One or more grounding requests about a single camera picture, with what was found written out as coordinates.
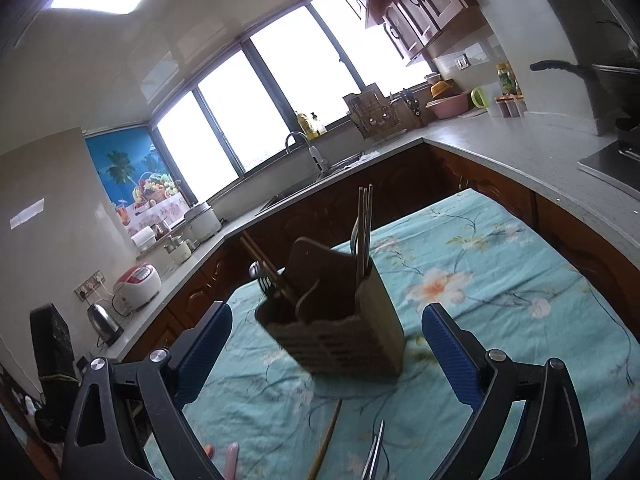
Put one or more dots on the brown wooden upper cabinets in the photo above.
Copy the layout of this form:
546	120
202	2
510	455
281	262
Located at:
405	5

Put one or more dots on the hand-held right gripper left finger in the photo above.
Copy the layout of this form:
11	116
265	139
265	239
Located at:
205	345

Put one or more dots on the white wall switch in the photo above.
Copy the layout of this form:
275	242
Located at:
463	61

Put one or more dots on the black slotted spoon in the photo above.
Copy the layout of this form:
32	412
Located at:
265	282

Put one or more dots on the kitchen window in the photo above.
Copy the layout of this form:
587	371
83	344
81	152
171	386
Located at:
280	90

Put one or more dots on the brown wooden cabinets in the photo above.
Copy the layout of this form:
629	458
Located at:
405	5
310	210

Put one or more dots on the white and red rice cooker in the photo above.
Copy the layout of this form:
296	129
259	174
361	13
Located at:
137	287

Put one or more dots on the green plastic cup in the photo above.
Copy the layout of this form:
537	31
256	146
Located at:
479	98

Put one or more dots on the steel electric kettle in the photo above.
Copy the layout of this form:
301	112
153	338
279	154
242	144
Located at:
105	322

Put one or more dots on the row of spice jars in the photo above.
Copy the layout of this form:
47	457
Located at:
511	106

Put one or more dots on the white box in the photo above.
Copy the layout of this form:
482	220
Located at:
143	239

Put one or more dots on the stove top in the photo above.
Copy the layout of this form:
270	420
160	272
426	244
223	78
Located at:
612	165

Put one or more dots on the metal fork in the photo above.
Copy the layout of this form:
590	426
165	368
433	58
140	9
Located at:
374	452

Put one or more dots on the yellow lidded jar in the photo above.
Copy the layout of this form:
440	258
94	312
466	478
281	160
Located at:
507	80

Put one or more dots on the kitchen faucet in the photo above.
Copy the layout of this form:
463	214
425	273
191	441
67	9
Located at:
314	152

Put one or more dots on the small white lidded container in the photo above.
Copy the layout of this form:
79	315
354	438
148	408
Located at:
178	254

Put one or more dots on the orange plastic spoon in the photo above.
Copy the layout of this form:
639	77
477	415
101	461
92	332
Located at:
210	452

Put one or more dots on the dark wooden chopstick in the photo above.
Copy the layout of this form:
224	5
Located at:
360	230

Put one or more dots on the grey kitchen countertop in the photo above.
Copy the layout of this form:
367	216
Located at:
500	145

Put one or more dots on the teal floral tablecloth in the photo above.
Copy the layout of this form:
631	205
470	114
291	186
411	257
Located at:
500	270

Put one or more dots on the light wooden chopstick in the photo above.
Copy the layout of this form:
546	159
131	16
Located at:
325	440

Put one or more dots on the brown wooden lower cabinets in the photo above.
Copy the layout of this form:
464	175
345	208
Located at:
310	210

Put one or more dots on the dish drying rack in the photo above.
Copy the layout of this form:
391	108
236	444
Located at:
375	112

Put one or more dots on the yellow bowl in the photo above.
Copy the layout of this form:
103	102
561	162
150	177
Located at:
441	91

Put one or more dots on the wall power outlet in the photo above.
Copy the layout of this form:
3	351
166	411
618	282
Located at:
90	285

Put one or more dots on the white cooking pot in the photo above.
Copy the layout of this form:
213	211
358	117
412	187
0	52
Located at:
202	222

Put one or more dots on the yellow oil bottle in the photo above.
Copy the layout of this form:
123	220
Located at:
302	125

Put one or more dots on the black frying pan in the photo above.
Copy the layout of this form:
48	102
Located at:
610	80

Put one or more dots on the kitchen sink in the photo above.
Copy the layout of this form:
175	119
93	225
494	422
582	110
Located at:
320	180

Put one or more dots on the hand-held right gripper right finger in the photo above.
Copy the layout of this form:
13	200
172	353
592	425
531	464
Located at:
450	355

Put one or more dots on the black range hood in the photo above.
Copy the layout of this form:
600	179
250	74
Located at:
575	0

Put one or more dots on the tropical fruit wall poster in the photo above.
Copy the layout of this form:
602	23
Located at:
125	170

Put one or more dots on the pink plastic basin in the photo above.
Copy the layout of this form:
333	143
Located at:
446	109

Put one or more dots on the wooden utensil holder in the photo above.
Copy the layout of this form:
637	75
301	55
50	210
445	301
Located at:
345	335

